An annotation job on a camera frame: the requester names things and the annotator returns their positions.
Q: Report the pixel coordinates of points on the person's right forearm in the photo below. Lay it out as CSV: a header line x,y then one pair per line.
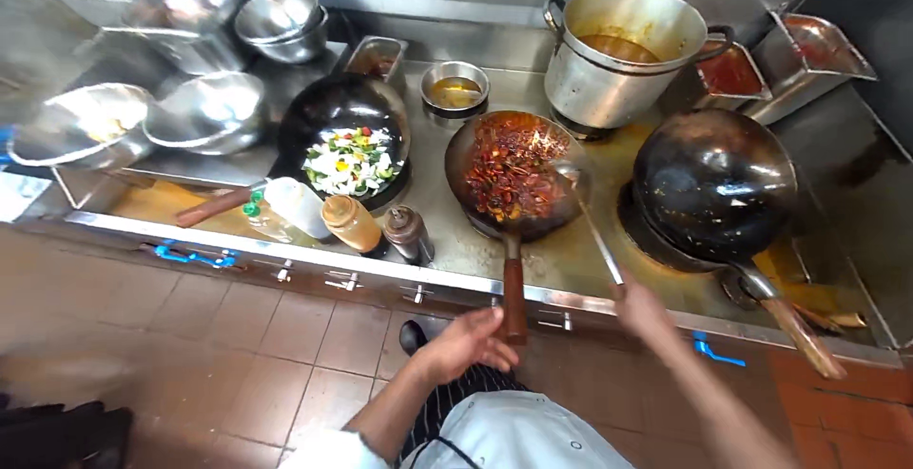
x,y
713,390

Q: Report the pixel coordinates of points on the person's right hand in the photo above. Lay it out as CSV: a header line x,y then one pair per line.
x,y
644,310

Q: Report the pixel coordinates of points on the clear bottle with green cap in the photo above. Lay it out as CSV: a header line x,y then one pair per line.
x,y
269,225

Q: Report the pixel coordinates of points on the person's left fingers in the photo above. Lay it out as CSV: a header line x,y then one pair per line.
x,y
497,353

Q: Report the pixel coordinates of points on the small rectangular metal container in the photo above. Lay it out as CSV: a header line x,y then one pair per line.
x,y
378,62

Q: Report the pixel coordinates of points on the metal stove knob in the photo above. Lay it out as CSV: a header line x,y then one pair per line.
x,y
283,273
419,295
567,321
351,282

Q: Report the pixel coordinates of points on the black floor mat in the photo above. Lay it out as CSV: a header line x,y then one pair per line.
x,y
64,433

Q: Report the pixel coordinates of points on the person's legs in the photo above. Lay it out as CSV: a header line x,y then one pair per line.
x,y
456,399

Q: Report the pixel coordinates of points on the red chili stir-fry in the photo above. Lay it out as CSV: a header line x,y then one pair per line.
x,y
510,169

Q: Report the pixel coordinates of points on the wide shiny metal bowl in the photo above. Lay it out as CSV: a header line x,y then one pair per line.
x,y
207,112
71,126

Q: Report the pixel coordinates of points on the rectangular container of red sauce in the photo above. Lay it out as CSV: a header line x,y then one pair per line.
x,y
731,75

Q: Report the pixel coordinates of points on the orange sauce squeeze bottle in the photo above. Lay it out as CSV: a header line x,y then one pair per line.
x,y
354,226

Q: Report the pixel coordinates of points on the person's body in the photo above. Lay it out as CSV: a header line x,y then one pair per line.
x,y
517,437

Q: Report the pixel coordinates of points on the dark brown squeeze bottle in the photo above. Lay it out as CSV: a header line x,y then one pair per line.
x,y
409,238

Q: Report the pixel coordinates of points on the small metal bowl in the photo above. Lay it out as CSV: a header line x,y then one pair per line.
x,y
305,46
278,12

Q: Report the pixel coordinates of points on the large metal stock pot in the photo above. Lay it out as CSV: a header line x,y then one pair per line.
x,y
599,89

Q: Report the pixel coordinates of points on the deep rectangular metal container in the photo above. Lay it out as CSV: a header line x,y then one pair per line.
x,y
799,76

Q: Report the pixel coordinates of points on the person's left hand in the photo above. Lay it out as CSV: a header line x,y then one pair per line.
x,y
449,349

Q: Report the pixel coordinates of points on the person's right fingers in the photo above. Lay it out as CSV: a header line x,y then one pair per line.
x,y
623,304

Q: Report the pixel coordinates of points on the white plastic bottle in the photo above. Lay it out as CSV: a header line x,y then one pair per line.
x,y
299,206

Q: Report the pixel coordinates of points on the stainless steel stove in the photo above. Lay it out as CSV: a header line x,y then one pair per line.
x,y
428,273

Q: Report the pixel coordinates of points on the round metal container of oil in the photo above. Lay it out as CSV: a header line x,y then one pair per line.
x,y
456,99

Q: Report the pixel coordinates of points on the person's left thumb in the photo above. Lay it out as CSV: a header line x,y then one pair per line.
x,y
486,320

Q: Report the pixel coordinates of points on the person's left forearm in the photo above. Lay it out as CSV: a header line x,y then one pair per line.
x,y
389,410

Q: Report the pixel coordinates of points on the chopped white and green vegetables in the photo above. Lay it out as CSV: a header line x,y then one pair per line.
x,y
351,163

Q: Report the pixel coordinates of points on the metal ladle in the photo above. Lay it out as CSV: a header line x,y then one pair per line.
x,y
597,235

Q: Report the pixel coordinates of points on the brown soup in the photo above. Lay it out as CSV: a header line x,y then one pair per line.
x,y
619,48

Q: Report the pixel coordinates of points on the wooden sticks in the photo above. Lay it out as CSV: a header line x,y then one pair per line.
x,y
842,320

